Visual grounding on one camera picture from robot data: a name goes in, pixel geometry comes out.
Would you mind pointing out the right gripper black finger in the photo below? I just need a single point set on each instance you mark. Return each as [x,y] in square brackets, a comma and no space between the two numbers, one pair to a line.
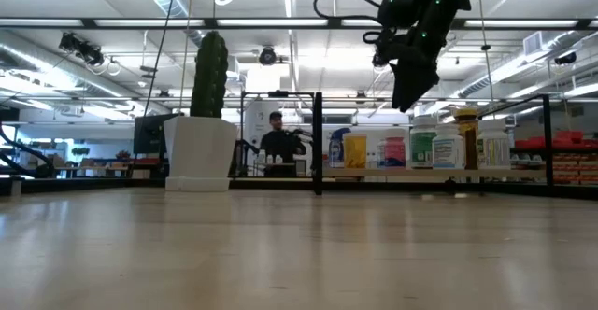
[426,79]
[402,88]

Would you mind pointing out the green label bottle white cap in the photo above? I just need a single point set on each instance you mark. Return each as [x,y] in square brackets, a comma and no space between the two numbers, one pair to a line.
[422,144]

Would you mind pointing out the pink bottle white cap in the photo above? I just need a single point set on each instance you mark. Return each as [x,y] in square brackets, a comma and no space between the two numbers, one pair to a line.
[395,153]

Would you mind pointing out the amber bottle yellow cap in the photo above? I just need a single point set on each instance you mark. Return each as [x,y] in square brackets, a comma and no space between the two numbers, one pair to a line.
[468,132]

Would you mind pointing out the white bottle blue label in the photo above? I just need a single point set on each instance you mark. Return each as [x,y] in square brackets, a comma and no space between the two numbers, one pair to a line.
[447,149]

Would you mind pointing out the blue medicine bottle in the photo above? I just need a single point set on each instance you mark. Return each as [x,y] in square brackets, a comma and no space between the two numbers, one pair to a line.
[337,151]

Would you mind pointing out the white ceiling vent unit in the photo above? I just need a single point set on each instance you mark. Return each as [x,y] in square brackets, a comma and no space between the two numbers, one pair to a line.
[532,44]

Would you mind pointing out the person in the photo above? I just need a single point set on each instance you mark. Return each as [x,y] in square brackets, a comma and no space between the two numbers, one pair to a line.
[280,146]

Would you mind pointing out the round black ceiling device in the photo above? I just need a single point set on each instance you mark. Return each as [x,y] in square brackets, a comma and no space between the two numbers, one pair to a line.
[267,55]

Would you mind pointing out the red storage bins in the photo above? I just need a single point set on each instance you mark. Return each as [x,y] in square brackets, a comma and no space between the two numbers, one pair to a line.
[567,139]

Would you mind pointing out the green cactus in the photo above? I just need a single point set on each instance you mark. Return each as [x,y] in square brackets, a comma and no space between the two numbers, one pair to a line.
[210,74]

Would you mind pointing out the cactus in white pot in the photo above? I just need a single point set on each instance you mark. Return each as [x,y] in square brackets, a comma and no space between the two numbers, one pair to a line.
[201,153]

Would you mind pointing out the black monitor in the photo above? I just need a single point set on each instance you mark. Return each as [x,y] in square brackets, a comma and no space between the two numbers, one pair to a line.
[149,135]

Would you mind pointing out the background workbench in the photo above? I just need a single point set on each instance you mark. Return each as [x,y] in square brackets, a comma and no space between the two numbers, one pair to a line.
[93,163]

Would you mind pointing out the black background frame stand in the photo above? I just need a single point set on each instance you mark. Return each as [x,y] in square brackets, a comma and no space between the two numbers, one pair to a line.
[278,93]

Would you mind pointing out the black ceiling light rail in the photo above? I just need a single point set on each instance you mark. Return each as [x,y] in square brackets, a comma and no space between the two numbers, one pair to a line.
[210,22]

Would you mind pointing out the black table frame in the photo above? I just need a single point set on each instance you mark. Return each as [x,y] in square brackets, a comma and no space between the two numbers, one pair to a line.
[93,185]

